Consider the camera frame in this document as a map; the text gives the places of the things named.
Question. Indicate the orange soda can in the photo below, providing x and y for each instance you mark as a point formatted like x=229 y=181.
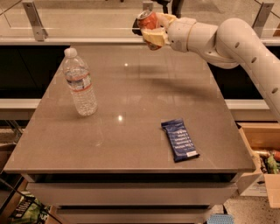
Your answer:
x=147 y=20

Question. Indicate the cardboard box with items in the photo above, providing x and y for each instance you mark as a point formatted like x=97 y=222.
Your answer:
x=263 y=143

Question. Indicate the left metal railing bracket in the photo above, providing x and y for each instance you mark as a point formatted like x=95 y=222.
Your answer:
x=39 y=31

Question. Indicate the clear plastic water bottle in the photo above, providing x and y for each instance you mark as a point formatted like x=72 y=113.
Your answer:
x=77 y=75

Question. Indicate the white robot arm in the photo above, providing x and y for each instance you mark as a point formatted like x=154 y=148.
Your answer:
x=232 y=43

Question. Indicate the grey drawer cabinet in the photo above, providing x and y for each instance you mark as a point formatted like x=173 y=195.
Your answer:
x=116 y=166

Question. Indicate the blue snack bar wrapper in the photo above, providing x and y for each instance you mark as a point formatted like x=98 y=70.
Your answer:
x=179 y=138

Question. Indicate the right metal railing bracket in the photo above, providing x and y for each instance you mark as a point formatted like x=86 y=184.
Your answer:
x=261 y=18

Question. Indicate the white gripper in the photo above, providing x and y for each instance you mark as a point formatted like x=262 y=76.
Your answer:
x=178 y=30

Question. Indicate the blue perforated basket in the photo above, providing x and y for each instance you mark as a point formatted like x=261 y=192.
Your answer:
x=220 y=219

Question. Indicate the green snack bag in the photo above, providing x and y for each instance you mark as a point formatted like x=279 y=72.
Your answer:
x=29 y=211

